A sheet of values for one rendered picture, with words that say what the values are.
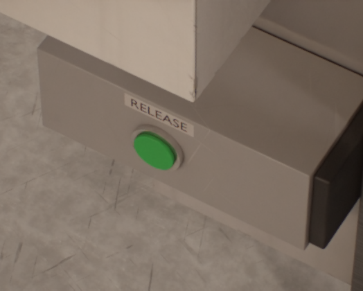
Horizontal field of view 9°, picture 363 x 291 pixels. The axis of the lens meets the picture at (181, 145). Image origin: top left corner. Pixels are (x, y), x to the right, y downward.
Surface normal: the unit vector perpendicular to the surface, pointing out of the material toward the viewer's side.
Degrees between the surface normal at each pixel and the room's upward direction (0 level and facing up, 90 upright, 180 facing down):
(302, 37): 90
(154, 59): 90
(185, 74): 90
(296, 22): 90
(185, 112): 0
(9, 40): 0
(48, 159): 0
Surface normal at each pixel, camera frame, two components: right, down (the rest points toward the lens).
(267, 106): 0.00, -0.60
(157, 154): -0.51, 0.69
